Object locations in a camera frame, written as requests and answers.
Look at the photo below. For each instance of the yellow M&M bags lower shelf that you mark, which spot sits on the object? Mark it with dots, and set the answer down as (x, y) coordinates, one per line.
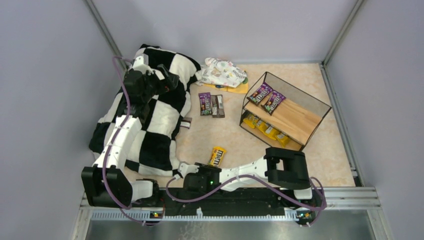
(265, 131)

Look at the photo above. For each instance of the brown M&M bag on table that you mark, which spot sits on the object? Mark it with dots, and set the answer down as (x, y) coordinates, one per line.
(217, 106)

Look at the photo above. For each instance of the floral white cloth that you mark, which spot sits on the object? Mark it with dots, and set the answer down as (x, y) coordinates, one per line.
(220, 72)

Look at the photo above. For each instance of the black white checkered pillow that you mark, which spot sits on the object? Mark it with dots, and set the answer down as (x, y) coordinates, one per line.
(153, 151)

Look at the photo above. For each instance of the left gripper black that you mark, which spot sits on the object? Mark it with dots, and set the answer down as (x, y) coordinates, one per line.
(162, 79)

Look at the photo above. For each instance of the yellow M&M bag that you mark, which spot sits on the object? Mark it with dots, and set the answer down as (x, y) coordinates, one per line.
(217, 156)

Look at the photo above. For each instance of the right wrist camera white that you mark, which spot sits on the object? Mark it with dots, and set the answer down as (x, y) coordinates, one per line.
(184, 169)

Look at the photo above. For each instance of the purple M&M bag on table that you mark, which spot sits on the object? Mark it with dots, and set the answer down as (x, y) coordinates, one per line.
(205, 103)

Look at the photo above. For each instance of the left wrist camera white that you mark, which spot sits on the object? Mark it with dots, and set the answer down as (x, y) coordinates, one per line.
(141, 64)

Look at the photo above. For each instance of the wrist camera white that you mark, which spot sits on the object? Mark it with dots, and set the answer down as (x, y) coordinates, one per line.
(184, 169)
(141, 64)

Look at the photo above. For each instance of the white toothed rail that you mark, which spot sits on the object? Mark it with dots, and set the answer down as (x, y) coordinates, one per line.
(148, 214)

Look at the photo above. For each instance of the purple m&m bag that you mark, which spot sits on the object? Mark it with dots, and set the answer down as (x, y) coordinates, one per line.
(205, 103)
(273, 102)
(259, 94)

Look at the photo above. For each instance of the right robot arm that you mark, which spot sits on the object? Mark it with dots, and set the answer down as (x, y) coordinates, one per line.
(283, 171)

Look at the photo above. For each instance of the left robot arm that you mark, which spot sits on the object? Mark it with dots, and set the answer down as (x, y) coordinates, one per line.
(104, 182)

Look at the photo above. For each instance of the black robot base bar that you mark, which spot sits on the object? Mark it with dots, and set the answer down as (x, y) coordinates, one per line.
(246, 201)

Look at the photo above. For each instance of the black wire wooden shelf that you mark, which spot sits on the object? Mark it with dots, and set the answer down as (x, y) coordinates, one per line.
(298, 116)

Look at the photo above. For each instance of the yellow cloth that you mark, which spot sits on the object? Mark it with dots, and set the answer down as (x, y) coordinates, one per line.
(243, 88)

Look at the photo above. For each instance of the purple M&M bag on shelf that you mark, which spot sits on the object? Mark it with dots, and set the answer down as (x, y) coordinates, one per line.
(259, 94)

